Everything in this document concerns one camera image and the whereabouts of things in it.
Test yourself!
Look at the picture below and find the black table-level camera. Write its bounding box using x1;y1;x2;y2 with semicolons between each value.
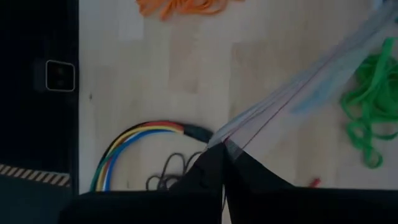
45;59;76;93

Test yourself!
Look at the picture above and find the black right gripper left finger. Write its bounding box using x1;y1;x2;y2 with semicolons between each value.
170;143;225;192

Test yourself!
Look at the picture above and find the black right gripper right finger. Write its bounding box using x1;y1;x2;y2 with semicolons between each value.
225;146;295;192

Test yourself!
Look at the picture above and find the orange rubber bands pile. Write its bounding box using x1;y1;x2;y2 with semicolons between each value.
135;0;246;21

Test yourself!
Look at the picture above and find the green rubber bands pile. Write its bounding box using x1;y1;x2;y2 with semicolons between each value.
340;37;398;169

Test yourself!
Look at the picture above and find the dark purple rubber bands pile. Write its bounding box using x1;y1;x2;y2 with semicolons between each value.
145;151;205;191

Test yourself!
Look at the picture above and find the clear zip bag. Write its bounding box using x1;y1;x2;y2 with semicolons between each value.
206;0;398;162

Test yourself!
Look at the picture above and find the multicolour cable bundle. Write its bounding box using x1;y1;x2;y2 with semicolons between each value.
90;120;215;192

